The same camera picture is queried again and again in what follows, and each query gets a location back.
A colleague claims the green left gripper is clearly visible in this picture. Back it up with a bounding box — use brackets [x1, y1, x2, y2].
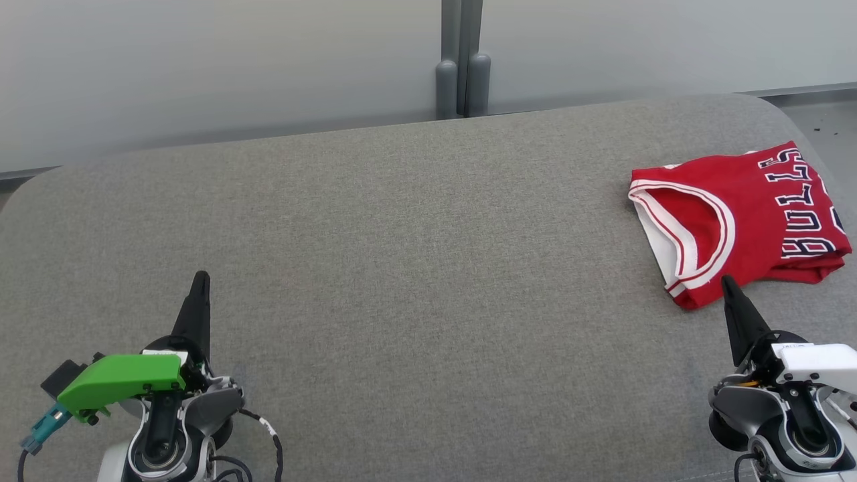
[57, 270, 212, 424]

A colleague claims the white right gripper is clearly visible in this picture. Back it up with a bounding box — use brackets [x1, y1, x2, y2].
[721, 274, 857, 397]

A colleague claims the red shirt with white sleeves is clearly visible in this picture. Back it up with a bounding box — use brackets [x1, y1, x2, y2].
[628, 141, 853, 310]

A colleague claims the black cable with white tag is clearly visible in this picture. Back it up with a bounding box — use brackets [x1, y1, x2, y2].
[213, 407, 285, 482]

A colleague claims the teal left camera connector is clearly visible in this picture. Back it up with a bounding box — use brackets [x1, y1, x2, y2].
[20, 402, 73, 456]

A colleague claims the grey aluminium door post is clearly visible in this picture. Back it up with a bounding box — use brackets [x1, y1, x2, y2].
[462, 0, 491, 118]

